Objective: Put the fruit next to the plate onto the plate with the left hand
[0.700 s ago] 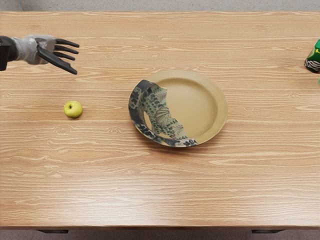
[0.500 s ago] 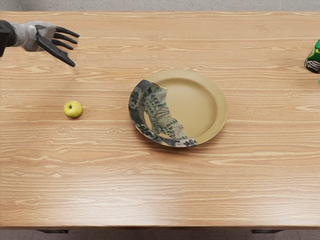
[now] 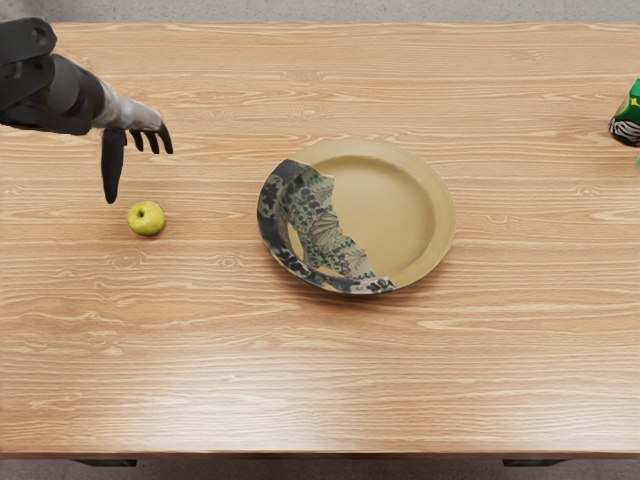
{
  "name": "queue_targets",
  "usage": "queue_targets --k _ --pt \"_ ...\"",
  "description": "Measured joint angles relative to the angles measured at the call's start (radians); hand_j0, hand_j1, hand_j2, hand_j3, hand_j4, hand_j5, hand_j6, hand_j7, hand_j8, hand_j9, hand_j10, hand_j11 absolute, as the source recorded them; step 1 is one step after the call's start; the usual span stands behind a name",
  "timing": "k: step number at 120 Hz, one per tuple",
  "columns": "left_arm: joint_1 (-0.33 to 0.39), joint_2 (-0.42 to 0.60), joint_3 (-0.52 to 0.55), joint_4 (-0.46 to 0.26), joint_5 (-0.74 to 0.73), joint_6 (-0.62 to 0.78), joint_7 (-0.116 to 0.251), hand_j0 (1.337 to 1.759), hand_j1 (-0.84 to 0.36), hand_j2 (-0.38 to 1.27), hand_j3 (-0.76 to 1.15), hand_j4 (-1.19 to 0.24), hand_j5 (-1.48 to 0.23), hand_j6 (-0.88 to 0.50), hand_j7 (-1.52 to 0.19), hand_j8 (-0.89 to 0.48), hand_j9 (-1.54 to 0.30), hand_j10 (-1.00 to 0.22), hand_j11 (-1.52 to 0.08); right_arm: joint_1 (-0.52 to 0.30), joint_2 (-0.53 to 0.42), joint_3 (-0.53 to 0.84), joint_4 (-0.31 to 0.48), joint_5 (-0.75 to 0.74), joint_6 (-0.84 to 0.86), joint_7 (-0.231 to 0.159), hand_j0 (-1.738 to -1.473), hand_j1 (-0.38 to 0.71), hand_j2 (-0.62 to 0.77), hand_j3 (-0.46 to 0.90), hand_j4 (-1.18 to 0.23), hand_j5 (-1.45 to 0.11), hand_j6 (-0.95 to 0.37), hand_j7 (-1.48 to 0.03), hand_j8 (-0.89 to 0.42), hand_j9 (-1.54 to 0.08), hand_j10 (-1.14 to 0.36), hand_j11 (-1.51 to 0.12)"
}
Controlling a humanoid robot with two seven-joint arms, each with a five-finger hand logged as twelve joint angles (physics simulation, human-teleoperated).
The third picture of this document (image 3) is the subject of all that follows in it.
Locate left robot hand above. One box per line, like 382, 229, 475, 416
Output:
91, 80, 175, 205

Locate tan plate with printed pattern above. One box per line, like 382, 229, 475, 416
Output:
256, 139, 457, 296

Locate green apple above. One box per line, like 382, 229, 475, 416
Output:
126, 201, 167, 238

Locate green patterned mug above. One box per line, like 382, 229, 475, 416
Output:
607, 77, 640, 148

